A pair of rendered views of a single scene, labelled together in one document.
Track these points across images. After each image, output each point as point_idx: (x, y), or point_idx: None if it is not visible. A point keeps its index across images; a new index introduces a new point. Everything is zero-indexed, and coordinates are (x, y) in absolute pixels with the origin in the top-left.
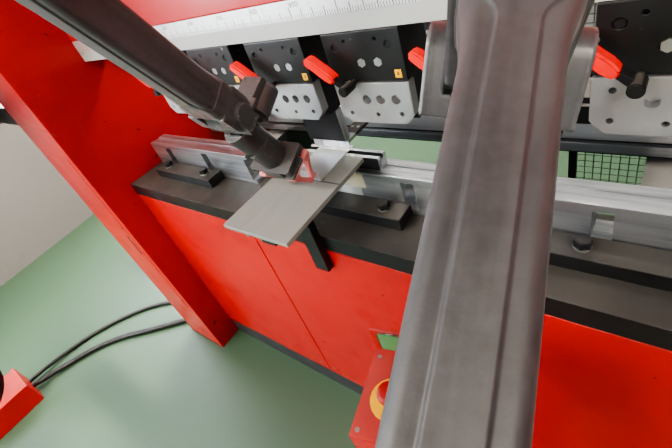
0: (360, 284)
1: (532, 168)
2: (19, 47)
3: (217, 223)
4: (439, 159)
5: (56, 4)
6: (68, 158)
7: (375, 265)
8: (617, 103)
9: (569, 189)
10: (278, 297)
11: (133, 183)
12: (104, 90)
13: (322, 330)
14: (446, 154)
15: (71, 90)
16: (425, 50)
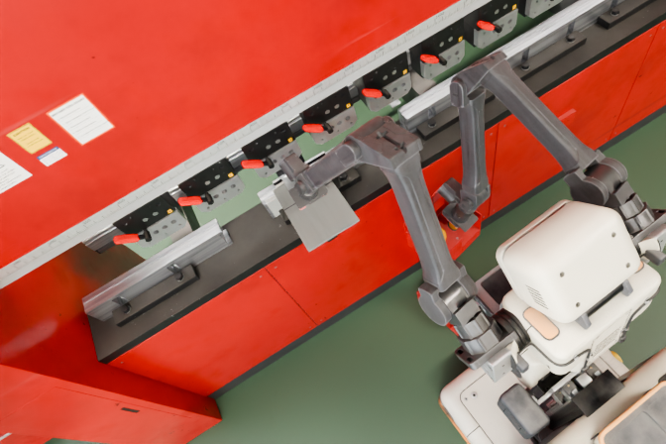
0: (352, 228)
1: (536, 98)
2: None
3: (227, 294)
4: (526, 106)
5: None
6: (59, 382)
7: (364, 206)
8: (432, 67)
9: (413, 107)
10: (278, 306)
11: (100, 358)
12: (21, 304)
13: (316, 295)
14: (527, 104)
15: (12, 325)
16: (462, 90)
